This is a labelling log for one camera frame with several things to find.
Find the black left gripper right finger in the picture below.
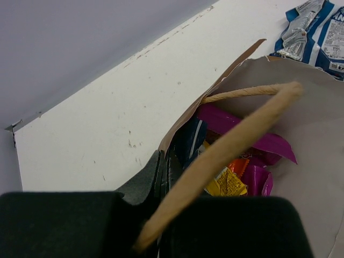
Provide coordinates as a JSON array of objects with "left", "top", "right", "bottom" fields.
[{"left": 158, "top": 153, "right": 315, "bottom": 258}]

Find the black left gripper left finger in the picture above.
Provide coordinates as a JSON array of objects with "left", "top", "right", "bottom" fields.
[{"left": 1, "top": 151, "right": 162, "bottom": 257}]

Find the brown paper bag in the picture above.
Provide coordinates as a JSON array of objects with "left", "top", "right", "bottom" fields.
[{"left": 134, "top": 40, "right": 343, "bottom": 257}]

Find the blue white snack bag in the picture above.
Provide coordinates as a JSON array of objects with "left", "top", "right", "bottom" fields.
[{"left": 271, "top": 1, "right": 343, "bottom": 81}]

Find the yellow snack packet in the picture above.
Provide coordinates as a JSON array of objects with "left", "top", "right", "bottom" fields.
[{"left": 204, "top": 167, "right": 248, "bottom": 197}]

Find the small magenta snack packet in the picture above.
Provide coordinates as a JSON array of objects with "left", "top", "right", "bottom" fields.
[{"left": 241, "top": 165, "right": 273, "bottom": 197}]

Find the orange snack packet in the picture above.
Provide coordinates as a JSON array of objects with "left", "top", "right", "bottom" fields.
[{"left": 227, "top": 159, "right": 249, "bottom": 178}]

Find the dark blue snack packet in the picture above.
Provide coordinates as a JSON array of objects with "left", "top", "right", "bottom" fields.
[{"left": 173, "top": 116, "right": 207, "bottom": 169}]

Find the magenta snack wrapper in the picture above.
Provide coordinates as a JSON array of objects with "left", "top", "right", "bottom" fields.
[{"left": 197, "top": 104, "right": 297, "bottom": 167}]

